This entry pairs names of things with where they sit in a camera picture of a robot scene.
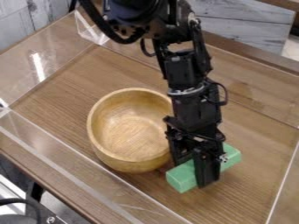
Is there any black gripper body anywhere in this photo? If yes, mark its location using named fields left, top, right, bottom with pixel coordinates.
left=163, top=80, right=228, bottom=149

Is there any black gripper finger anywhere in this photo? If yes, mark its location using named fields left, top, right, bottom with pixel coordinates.
left=165, top=128, right=192, bottom=166
left=192, top=143, right=225, bottom=188

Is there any green rectangular block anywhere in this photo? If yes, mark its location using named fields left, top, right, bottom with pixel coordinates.
left=165, top=143, right=241, bottom=193

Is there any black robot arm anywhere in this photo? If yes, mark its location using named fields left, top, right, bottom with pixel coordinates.
left=78, top=0, right=228, bottom=187

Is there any brown wooden bowl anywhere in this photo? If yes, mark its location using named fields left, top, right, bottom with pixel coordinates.
left=86, top=87, right=171, bottom=173

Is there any black table leg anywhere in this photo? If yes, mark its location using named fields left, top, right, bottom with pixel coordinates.
left=29, top=182, right=44, bottom=202

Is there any black metal base bracket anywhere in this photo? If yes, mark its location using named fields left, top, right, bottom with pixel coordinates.
left=24, top=199, right=68, bottom=224

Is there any black cable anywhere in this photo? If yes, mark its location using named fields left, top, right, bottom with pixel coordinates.
left=0, top=197, right=44, bottom=224

